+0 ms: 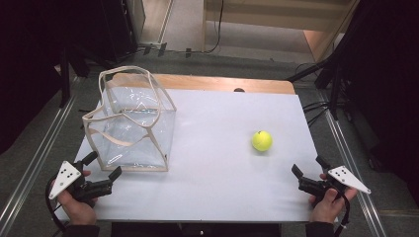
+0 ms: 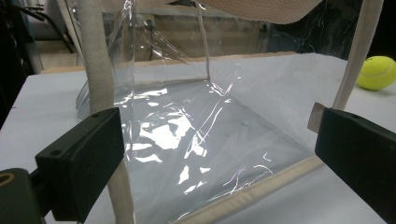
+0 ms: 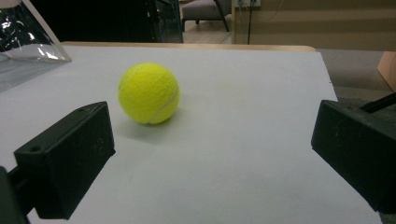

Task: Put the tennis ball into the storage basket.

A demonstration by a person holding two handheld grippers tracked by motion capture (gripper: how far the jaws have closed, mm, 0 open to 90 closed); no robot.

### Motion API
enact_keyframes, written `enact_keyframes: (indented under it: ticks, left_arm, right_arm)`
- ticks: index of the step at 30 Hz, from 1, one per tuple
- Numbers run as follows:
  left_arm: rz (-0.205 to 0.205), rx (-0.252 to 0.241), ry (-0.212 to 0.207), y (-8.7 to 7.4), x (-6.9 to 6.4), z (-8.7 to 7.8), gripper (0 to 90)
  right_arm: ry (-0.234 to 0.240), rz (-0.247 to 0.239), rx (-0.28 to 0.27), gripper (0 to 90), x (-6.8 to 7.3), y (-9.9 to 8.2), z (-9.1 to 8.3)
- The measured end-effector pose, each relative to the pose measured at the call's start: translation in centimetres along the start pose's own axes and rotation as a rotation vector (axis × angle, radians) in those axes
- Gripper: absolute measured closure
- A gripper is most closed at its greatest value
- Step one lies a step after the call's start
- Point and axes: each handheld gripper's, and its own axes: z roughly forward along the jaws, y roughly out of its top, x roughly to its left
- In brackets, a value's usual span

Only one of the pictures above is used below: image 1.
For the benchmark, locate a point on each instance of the white table mat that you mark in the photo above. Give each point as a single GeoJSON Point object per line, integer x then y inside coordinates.
{"type": "Point", "coordinates": [210, 158]}

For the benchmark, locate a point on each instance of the person's left hand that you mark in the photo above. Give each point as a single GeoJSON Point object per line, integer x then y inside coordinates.
{"type": "Point", "coordinates": [76, 205]}

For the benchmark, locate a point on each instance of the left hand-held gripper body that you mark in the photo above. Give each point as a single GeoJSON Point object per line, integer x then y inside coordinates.
{"type": "Point", "coordinates": [79, 186]}

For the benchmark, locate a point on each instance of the yellow tennis ball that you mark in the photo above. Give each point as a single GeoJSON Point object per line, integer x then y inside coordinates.
{"type": "Point", "coordinates": [262, 141]}

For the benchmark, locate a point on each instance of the metal floor rail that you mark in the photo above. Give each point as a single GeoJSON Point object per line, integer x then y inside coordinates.
{"type": "Point", "coordinates": [29, 171]}
{"type": "Point", "coordinates": [354, 164]}

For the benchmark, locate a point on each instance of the wooden cabinet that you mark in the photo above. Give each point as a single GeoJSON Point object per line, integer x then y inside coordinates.
{"type": "Point", "coordinates": [280, 19]}

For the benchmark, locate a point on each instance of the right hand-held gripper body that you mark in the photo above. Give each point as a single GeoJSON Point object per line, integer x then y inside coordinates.
{"type": "Point", "coordinates": [332, 181]}

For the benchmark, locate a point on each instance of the clear plastic tote bag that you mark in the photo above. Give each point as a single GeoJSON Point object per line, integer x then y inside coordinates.
{"type": "Point", "coordinates": [131, 125]}

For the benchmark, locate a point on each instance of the person's right hand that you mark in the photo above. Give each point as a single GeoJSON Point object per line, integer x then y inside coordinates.
{"type": "Point", "coordinates": [330, 205]}

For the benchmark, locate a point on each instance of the black metal stand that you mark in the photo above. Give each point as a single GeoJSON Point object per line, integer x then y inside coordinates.
{"type": "Point", "coordinates": [66, 75]}
{"type": "Point", "coordinates": [329, 79]}

